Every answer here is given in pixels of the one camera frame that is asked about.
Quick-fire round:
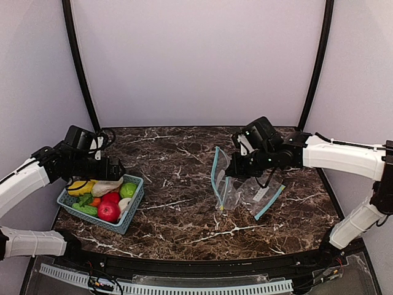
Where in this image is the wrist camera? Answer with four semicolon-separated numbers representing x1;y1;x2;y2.
91;128;116;160
232;132;255;156

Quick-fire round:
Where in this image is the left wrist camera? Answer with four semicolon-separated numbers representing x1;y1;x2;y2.
91;128;116;160

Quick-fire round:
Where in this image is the large red toy apple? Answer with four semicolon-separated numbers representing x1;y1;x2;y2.
97;201;121;223

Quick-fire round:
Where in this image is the yellow toy potato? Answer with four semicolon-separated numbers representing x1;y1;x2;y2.
66;181;95;197

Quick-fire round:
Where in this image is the light blue plastic basket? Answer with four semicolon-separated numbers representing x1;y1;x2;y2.
56;174;144;235

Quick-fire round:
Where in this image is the small clear zip bag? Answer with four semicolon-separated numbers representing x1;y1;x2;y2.
235;176;285;221

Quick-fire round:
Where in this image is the large clear zip bag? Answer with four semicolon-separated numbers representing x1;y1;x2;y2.
211;146;241;213

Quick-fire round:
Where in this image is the white slotted cable duct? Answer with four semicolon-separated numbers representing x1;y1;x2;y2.
39;264;294;294

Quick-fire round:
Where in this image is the right black frame post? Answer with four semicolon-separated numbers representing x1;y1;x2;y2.
297;0;335;131

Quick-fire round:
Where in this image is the black frame post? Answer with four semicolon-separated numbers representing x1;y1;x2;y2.
61;0;101;132
297;0;335;131

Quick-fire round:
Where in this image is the green toy lettuce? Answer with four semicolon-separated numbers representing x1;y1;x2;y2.
78;193;94;207

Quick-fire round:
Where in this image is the left black frame post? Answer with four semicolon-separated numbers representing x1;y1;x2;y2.
61;0;101;132

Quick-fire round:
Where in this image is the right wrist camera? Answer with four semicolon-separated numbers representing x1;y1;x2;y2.
232;132;255;156

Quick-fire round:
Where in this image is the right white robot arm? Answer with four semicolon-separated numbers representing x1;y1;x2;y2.
225;116;392;250

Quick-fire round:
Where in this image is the orange toy carrot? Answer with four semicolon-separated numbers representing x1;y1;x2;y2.
89;197;101;207

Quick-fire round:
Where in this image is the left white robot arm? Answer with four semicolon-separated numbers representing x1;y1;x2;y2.
1;125;125;259

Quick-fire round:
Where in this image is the green toy cucumber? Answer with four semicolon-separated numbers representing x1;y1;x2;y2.
72;203;98;217

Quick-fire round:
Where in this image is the black front frame rail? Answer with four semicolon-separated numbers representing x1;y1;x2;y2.
55;250;344;278

